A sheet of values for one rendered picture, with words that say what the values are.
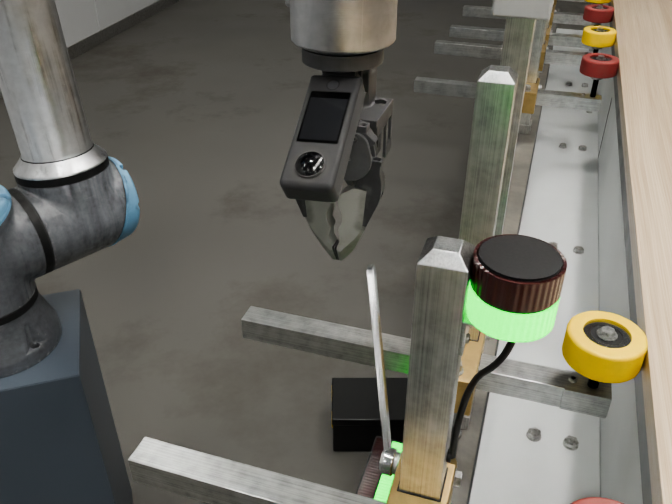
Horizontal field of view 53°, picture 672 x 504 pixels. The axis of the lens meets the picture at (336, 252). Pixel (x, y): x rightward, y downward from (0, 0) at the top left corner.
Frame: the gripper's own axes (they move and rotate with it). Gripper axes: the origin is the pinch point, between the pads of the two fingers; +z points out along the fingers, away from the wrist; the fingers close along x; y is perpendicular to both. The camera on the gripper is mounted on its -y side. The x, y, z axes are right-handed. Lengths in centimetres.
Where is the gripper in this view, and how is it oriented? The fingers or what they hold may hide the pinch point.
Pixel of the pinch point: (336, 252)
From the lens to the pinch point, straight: 67.0
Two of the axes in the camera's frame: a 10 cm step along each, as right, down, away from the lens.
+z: 0.0, 8.4, 5.4
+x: -9.5, -1.7, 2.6
